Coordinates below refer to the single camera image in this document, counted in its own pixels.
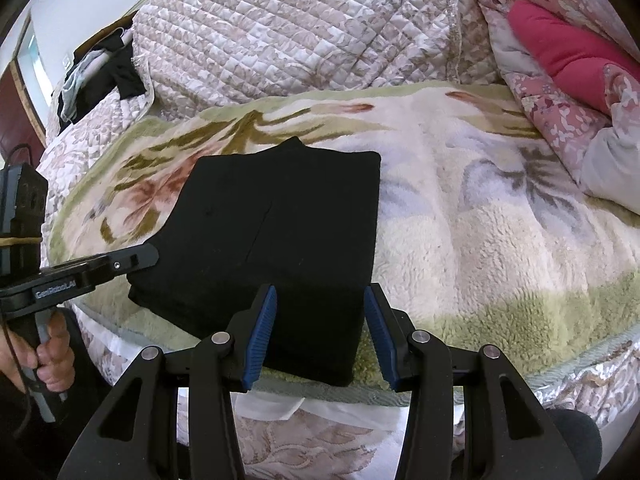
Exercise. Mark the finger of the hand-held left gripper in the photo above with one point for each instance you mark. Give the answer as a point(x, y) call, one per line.
point(135, 258)

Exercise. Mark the black pants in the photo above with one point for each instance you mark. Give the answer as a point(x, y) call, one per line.
point(280, 220)

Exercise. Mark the brown wooden door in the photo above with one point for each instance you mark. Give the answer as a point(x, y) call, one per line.
point(20, 110)

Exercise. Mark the white bed sheet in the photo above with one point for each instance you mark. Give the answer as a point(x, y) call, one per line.
point(325, 408)

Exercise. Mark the black cloth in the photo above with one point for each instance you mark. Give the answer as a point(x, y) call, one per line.
point(120, 72)

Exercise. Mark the wooden headboard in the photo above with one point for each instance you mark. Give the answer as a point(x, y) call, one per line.
point(107, 31)

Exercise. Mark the person's left hand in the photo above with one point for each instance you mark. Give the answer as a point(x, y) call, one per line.
point(56, 360)

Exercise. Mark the floral fleece blanket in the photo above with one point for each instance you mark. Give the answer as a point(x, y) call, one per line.
point(475, 240)

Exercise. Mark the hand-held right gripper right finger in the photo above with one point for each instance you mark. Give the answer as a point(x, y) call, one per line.
point(381, 340)

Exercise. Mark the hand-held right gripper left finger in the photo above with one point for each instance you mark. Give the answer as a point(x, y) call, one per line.
point(262, 340)

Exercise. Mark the dark cloth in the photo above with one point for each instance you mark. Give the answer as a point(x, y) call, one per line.
point(575, 442)

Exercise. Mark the red pillow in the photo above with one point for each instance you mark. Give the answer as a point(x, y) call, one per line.
point(565, 50)

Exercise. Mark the quilted floral bedspread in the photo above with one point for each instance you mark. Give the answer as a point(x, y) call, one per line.
point(300, 25)

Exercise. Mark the person's dark clothing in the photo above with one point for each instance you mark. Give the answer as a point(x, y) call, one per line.
point(95, 360)

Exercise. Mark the pink floral comforter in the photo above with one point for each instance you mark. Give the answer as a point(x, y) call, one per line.
point(550, 105)

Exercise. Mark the light blue cloth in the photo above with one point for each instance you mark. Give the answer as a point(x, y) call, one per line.
point(75, 91)

